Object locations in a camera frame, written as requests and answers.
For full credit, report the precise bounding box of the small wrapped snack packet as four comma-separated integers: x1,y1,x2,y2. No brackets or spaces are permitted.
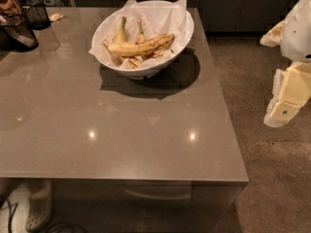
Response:
49,13,64,22

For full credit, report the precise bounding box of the white ceramic bowl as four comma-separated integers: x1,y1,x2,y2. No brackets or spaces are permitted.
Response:
91,0,195,81

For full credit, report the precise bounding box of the white paper liner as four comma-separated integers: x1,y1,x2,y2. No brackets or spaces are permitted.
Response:
88,0,189,71

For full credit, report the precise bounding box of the large front yellow banana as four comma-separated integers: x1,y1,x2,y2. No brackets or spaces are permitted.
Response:
103,33,175,57

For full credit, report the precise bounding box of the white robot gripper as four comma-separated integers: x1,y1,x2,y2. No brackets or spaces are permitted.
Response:
259,0,311,127

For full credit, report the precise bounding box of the left back yellow banana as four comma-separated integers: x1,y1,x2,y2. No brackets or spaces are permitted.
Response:
114,17,127,43

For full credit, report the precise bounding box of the black mesh pen cup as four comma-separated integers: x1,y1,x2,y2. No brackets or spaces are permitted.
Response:
20,0,51,30

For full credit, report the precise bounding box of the grey clog shoe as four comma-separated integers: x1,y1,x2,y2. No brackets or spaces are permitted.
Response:
25,180,52,233

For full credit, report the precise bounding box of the black floor cable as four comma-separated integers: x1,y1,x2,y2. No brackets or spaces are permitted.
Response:
0,197,19,233

